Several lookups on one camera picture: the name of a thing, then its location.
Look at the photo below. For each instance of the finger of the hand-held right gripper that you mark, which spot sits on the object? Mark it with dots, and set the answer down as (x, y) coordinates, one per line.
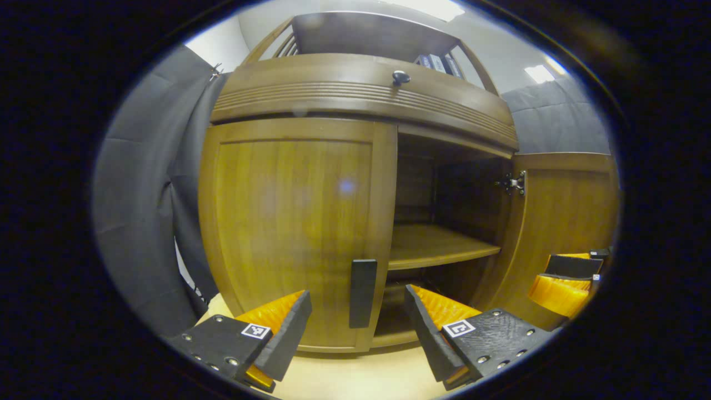
(572, 266)
(558, 294)

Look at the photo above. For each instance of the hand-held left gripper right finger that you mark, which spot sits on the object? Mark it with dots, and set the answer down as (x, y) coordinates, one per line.
(427, 339)

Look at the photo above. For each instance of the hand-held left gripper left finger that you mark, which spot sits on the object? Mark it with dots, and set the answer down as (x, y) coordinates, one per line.
(289, 339)

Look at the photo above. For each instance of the wooden shoe cabinet door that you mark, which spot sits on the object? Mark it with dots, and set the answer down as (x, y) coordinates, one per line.
(561, 222)
(289, 233)

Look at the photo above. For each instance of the wooden double-door shoe cabinet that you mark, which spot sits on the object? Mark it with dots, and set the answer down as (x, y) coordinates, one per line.
(366, 33)

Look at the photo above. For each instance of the metal door hinge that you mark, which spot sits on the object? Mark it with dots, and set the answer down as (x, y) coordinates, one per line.
(514, 182)

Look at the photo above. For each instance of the wooden inner shelf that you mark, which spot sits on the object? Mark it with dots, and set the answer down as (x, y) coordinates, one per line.
(433, 244)

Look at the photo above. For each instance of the small ceiling light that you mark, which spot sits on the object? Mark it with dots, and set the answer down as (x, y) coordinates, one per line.
(539, 73)

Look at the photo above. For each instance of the dark grey book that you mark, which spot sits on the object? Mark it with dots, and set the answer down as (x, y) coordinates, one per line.
(454, 66)

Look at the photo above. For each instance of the light grey book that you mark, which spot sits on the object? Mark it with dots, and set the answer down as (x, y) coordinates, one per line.
(439, 63)

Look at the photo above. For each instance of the blue book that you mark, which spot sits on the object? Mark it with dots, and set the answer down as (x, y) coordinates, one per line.
(425, 60)

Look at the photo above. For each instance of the black round drawer knob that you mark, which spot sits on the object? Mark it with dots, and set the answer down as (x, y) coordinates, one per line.
(400, 77)

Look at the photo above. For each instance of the wooden ribbed drawer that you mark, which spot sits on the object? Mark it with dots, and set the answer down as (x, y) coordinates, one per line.
(333, 83)

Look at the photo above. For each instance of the large ceiling light panel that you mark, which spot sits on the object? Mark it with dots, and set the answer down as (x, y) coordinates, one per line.
(433, 6)

